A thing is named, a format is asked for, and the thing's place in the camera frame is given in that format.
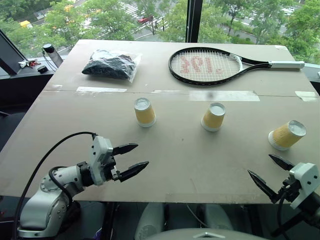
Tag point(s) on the black round disc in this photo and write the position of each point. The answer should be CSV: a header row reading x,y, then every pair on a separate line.
x,y
42,69

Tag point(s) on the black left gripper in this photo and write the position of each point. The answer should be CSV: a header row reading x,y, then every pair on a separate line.
x,y
111,170

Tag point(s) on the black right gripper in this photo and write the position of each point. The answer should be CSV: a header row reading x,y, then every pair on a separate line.
x,y
288,191

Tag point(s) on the black round knob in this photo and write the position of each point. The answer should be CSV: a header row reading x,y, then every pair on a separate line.
x,y
48,48

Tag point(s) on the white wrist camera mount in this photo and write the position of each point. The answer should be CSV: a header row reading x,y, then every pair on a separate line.
x,y
303,182
100,160

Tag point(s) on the grey rounded robot leg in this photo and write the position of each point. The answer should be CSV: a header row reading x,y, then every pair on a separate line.
x,y
148,222
217,217

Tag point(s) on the clear bag of dark items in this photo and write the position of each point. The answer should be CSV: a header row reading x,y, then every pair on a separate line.
x,y
110,66

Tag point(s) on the black window frame post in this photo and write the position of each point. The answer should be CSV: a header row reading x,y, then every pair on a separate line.
x,y
194,20

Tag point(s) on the long white tape strip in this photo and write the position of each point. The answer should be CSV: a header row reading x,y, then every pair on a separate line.
x,y
100,89

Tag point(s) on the wide white tape strip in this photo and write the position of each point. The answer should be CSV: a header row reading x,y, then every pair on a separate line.
x,y
225,95

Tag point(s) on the short white tape strip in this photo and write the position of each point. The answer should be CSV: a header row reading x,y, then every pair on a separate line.
x,y
306,95

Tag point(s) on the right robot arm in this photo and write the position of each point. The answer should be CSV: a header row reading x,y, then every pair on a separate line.
x,y
313,210

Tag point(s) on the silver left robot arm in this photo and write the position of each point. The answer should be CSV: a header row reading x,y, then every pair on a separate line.
x,y
47,200

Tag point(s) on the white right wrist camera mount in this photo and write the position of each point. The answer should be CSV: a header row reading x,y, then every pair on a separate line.
x,y
303,182

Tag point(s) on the red key bunch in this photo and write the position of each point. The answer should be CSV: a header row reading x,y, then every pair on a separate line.
x,y
35,63

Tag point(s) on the black white tennis racket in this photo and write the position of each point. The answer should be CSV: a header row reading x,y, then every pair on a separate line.
x,y
285,64

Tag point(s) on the grey robot torso top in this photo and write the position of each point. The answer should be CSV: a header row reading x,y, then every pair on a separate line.
x,y
207,235

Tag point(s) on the yellow ribbed paper cup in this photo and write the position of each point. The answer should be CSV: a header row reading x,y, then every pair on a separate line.
x,y
285,137
213,117
145,113

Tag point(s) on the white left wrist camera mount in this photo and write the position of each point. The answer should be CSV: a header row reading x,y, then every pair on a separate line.
x,y
100,160

